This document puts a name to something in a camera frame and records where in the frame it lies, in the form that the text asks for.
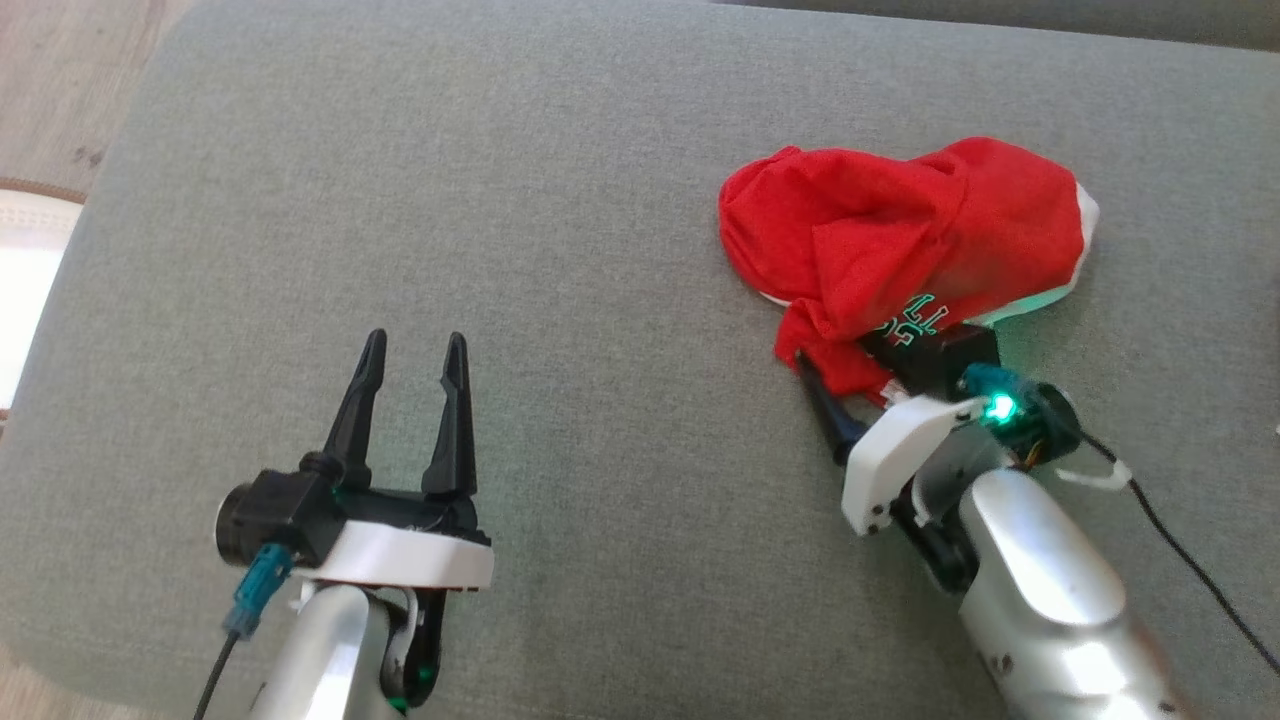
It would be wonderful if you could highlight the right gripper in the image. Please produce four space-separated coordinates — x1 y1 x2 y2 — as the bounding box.
793 350 993 537

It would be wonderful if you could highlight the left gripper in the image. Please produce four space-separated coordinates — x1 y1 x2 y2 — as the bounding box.
300 329 496 593

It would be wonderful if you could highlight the red and white jersey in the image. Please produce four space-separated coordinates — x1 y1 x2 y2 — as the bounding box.
718 136 1101 406

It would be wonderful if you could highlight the large grey sofa seat cushion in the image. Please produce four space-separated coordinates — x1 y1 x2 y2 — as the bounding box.
0 0 1280 720

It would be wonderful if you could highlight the left arm cable teal plug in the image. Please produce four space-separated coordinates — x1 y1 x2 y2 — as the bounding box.
192 545 296 720

